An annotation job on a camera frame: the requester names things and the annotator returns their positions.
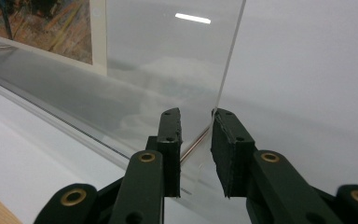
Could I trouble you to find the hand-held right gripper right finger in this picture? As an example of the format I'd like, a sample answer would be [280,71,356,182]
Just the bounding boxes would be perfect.
[210,107,347,224]

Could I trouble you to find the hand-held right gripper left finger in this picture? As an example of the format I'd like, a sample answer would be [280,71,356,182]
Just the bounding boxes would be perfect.
[107,106,184,224]

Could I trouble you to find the clear acrylic photo frame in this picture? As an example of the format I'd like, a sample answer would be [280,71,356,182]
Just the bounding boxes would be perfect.
[0,0,248,200]

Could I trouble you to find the white-bordered colour photo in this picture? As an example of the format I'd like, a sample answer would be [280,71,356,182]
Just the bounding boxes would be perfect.
[0,0,108,77]

